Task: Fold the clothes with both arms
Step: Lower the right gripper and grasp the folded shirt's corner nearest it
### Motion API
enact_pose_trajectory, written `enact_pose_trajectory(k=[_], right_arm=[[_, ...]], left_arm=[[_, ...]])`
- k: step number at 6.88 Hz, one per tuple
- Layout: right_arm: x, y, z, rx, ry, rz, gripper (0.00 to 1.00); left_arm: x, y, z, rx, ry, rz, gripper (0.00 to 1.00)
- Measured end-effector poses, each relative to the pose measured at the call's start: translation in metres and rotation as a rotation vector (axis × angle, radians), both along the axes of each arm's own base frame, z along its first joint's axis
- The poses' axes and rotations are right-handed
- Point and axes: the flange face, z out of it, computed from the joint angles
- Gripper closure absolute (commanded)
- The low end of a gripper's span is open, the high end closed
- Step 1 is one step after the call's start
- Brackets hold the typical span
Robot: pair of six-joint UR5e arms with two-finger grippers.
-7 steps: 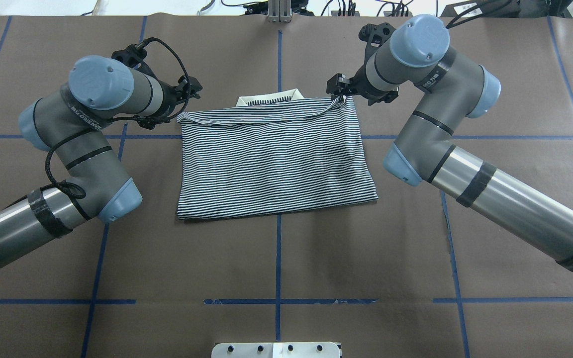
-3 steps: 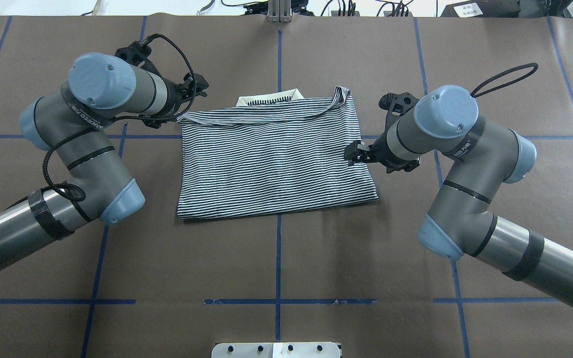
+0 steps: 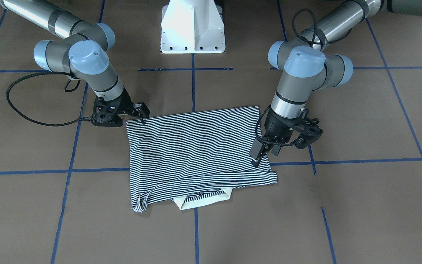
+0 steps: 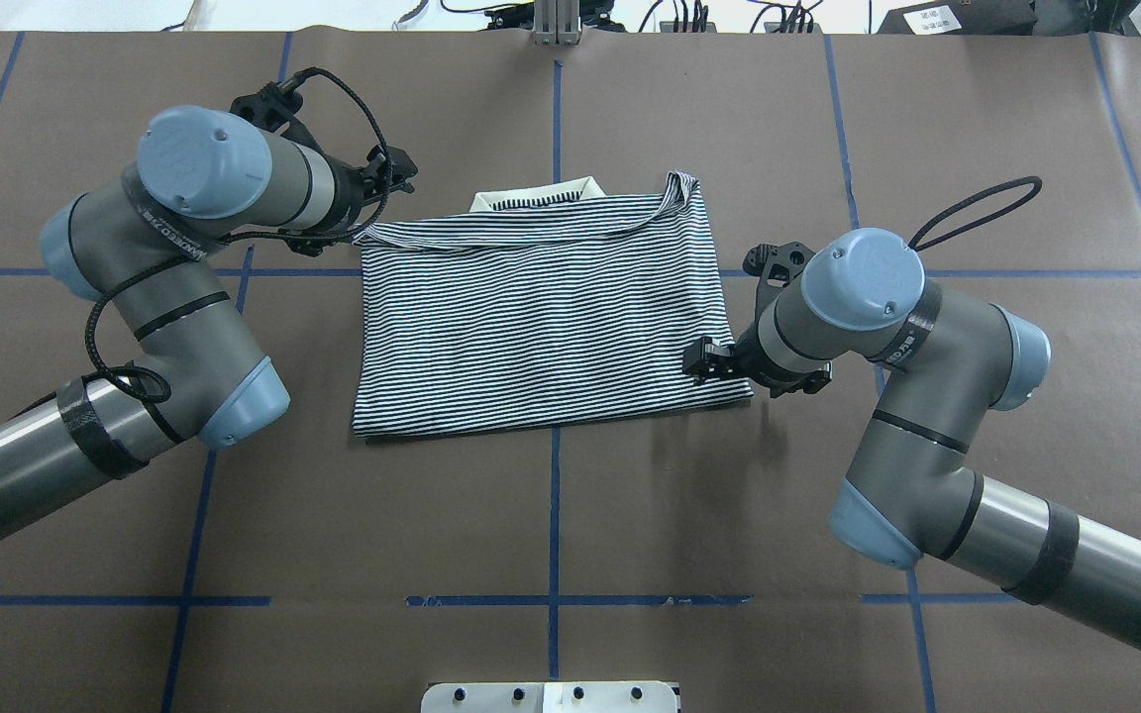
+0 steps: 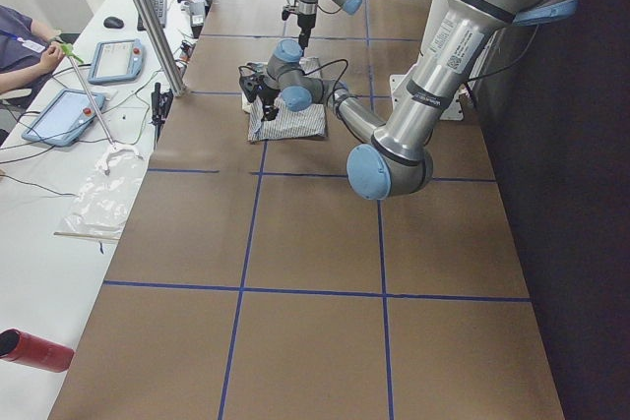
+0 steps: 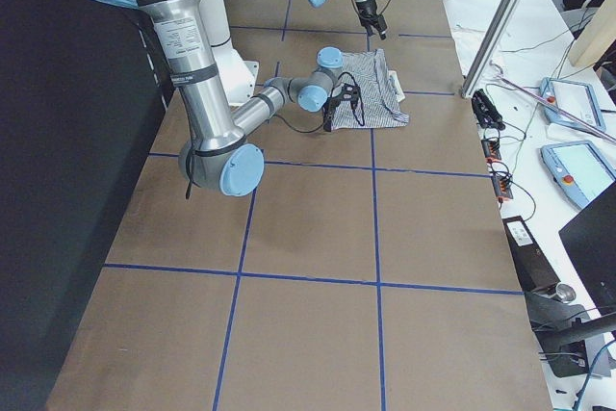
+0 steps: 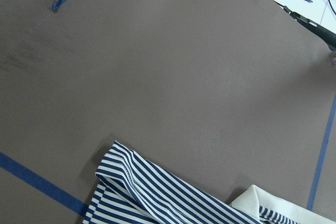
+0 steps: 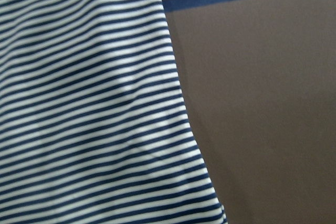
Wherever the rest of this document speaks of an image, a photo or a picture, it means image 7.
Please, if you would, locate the black tool on table edge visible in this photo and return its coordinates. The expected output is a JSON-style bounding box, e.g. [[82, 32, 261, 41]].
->
[[282, 6, 335, 51]]

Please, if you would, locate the striped polo shirt white collar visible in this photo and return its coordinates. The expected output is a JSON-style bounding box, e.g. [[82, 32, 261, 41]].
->
[[83, 142, 330, 223]]

